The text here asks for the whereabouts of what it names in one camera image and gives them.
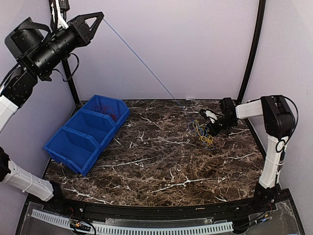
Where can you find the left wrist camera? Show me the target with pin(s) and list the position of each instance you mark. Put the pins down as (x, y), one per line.
(58, 9)

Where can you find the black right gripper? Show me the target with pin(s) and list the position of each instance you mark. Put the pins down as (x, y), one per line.
(214, 131)

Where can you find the white slotted cable duct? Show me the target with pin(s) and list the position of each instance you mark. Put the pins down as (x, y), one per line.
(135, 227)

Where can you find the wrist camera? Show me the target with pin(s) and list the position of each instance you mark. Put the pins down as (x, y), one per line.
(227, 106)
(58, 9)

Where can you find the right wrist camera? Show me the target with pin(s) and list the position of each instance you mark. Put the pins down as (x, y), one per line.
(227, 106)

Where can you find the blue three-compartment plastic bin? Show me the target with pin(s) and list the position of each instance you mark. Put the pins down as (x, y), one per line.
(81, 140)

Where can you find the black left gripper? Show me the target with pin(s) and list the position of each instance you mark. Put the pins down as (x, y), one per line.
(83, 31)

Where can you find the black enclosure frame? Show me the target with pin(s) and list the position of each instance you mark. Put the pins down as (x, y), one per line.
(164, 49)

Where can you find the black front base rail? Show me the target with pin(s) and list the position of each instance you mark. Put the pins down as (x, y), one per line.
(101, 212)

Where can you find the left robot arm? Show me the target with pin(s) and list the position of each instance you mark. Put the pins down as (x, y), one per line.
(37, 51)

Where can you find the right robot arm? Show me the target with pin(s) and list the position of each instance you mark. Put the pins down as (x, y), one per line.
(279, 121)

